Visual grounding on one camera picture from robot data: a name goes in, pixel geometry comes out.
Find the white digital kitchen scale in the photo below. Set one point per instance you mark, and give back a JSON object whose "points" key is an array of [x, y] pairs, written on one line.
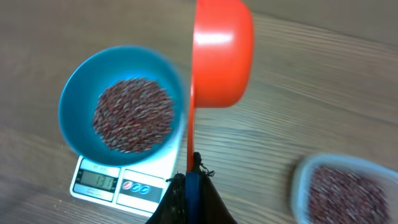
{"points": [[138, 188]]}

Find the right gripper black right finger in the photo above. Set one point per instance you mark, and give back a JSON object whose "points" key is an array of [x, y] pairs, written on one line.
{"points": [[211, 209]]}

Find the red beans in bowl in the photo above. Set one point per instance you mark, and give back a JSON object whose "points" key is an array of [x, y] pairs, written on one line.
{"points": [[133, 115]]}

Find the red beans in container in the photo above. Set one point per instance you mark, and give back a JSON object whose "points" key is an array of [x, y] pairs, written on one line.
{"points": [[344, 197]]}

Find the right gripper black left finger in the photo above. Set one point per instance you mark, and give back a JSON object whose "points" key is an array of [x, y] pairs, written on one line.
{"points": [[172, 207]]}

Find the clear plastic container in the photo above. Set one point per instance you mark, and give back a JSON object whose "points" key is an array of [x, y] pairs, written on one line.
{"points": [[300, 189]]}

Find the blue bowl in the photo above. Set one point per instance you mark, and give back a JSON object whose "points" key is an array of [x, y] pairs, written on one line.
{"points": [[82, 90]]}

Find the red scoop with blue handle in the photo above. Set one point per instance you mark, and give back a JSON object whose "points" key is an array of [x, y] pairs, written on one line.
{"points": [[222, 52]]}

